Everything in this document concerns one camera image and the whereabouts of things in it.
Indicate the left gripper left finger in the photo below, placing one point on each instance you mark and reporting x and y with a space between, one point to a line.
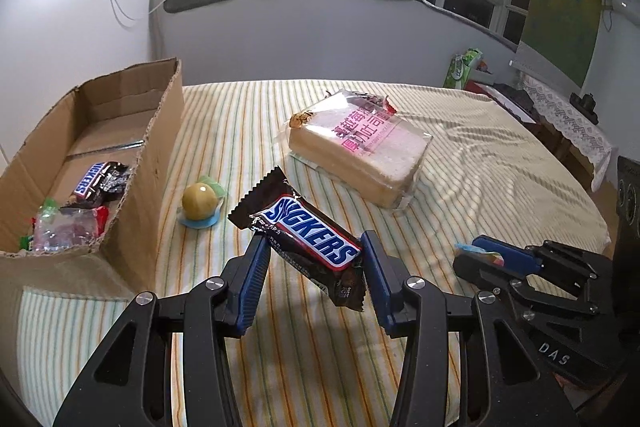
126 382

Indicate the yellow ball candy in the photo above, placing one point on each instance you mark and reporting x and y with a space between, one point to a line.
201 204

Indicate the cardboard box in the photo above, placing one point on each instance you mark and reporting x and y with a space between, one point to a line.
133 117

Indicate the red snack behind bread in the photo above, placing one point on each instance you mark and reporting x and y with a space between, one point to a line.
372 102

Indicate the lace covered side table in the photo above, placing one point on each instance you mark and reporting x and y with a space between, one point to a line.
587 137

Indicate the green candy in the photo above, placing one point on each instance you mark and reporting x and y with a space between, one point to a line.
73 227

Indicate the packaged sliced bread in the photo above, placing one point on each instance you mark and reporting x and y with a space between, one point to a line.
376 154

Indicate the snickers bar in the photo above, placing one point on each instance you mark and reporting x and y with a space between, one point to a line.
90 187
305 237

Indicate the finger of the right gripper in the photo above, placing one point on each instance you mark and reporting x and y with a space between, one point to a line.
481 273
549 258

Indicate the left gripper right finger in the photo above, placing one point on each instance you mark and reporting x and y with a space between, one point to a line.
503 380

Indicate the black snack packet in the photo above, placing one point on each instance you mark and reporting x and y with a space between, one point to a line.
115 179

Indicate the green tissue pack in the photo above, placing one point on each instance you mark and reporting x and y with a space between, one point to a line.
460 67

